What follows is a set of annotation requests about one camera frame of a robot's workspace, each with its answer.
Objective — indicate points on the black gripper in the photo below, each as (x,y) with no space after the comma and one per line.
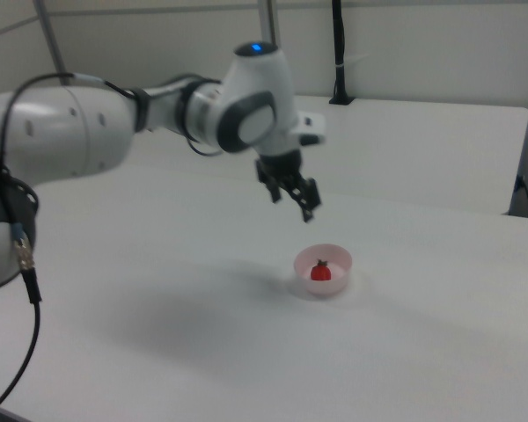
(279,167)

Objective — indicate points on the red toy strawberry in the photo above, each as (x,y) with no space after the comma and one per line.
(321,271)

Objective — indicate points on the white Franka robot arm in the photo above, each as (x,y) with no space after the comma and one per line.
(70,132)

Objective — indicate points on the pink plastic bowl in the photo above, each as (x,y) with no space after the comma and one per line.
(323,288)

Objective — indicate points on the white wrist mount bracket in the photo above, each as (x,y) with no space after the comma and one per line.
(310,125)

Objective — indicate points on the black camera pole with base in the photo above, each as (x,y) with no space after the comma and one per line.
(339,57)

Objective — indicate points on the grey metal partition post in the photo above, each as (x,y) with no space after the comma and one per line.
(268,22)
(53,39)

